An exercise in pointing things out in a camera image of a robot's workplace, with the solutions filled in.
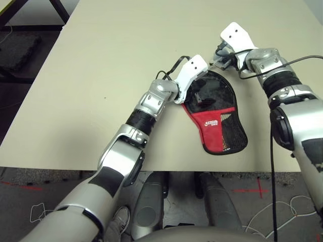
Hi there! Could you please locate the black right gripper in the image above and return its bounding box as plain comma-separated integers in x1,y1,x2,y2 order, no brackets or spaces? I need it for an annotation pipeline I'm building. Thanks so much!
208,41,239,71

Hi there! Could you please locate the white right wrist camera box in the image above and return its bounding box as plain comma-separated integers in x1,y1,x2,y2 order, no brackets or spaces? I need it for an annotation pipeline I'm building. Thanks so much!
220,22,258,68

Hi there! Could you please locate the beige table with black frame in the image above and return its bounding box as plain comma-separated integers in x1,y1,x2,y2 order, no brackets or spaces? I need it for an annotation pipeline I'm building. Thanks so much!
0,0,70,32

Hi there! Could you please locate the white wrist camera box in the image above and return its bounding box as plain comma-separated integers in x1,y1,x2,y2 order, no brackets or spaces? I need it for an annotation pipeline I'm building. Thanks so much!
220,22,258,68
174,54,209,104

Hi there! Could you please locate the grey robot leg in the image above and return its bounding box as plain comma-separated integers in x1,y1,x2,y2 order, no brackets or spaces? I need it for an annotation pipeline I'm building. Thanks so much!
131,173,167,240
195,172,243,231

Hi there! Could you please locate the grey robot torso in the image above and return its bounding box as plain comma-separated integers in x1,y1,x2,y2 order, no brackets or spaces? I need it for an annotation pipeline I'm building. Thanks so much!
137,224,273,242

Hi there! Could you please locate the white floor cable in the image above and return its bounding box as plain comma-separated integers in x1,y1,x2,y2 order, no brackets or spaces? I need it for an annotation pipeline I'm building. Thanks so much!
242,195,321,239
30,203,53,222

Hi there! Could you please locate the black rubber ping-pong paddle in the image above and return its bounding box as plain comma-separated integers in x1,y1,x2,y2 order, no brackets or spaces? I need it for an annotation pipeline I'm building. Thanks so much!
189,75,235,111

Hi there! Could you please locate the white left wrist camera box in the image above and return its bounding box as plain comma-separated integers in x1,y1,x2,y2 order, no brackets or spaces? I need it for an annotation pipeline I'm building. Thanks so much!
174,54,209,104

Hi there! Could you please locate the grey robot right leg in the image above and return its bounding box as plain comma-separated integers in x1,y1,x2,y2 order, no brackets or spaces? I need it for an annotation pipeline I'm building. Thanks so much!
195,172,243,231

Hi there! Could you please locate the grey bystander shoe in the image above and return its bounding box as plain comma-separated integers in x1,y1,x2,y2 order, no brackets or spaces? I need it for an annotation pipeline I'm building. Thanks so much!
108,205,131,237

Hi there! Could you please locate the red black paddle case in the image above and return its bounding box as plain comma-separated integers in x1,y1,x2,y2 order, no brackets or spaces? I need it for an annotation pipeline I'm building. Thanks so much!
181,70,248,154

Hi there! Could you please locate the black foam mat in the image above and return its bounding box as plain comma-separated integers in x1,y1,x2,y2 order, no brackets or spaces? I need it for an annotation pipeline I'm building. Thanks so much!
0,34,42,74

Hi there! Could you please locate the grey robot left leg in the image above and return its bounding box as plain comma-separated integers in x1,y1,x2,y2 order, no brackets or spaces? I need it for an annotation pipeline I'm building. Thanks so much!
131,173,167,240

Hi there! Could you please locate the thin white cable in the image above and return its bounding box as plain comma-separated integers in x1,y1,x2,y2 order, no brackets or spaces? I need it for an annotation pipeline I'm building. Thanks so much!
0,25,13,43

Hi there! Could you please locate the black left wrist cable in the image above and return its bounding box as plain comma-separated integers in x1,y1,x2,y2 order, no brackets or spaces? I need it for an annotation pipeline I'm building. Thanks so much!
155,55,191,81

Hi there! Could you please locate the long black hanging cable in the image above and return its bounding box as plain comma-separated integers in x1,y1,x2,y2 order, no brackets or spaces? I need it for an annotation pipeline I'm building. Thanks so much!
270,110,279,242

